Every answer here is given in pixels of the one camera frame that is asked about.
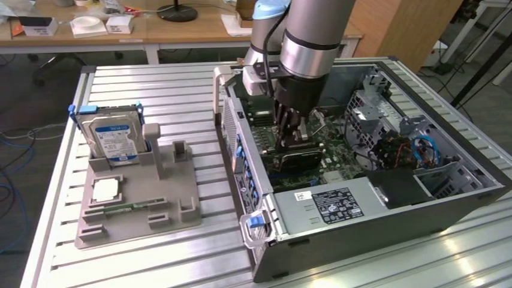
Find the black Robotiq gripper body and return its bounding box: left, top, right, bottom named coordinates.
left=273, top=74, right=329, bottom=118

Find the graphics card with black fan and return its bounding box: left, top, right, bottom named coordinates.
left=273, top=140, right=325, bottom=175

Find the metal socket cover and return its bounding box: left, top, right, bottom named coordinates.
left=311, top=109, right=327, bottom=136

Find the green motherboard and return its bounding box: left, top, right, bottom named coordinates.
left=245, top=101, right=361, bottom=193

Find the metal disk bay cage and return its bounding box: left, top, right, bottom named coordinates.
left=344, top=89, right=405, bottom=151

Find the flat white box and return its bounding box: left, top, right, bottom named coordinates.
left=220, top=13, right=255, bottom=38

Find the grey power supply unit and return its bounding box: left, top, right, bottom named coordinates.
left=273, top=176, right=389, bottom=235

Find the brown cardboard box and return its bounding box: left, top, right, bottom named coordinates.
left=235, top=0, right=257, bottom=22

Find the wooden cabinet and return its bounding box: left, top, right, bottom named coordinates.
left=343, top=0, right=465, bottom=73

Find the blue case latch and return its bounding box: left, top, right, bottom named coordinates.
left=247, top=215, right=267, bottom=230

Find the wooden desk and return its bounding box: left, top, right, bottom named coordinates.
left=0, top=0, right=365, bottom=65

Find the black round lamp base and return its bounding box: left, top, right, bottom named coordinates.
left=156, top=0, right=199, bottom=23

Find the open black PC case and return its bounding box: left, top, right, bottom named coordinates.
left=213, top=56, right=512, bottom=283

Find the grey printed parts rack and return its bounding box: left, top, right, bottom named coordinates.
left=73, top=122, right=203, bottom=250

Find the hard disk in blue carrier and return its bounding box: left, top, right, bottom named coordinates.
left=67, top=101, right=152, bottom=166

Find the green RAM stick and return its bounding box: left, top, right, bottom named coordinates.
left=103, top=201, right=149, bottom=215

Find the silver CPU chip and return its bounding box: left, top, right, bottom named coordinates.
left=89, top=179, right=121, bottom=205

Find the small white labelled box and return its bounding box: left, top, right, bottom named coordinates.
left=105, top=14, right=135, bottom=35

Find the white box with round hollow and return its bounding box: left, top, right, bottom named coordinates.
left=69, top=16, right=109, bottom=39

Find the white box with black lid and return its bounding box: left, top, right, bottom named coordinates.
left=19, top=16, right=59, bottom=37

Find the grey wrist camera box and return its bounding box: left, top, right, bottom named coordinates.
left=241, top=63, right=281, bottom=96

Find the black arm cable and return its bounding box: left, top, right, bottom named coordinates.
left=261, top=11, right=293, bottom=100

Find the red and black wire bundle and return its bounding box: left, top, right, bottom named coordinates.
left=373, top=136, right=417, bottom=170

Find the blue data wire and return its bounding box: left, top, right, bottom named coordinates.
left=413, top=135, right=443, bottom=169

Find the white floor cable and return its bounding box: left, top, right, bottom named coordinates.
left=0, top=122, right=69, bottom=141

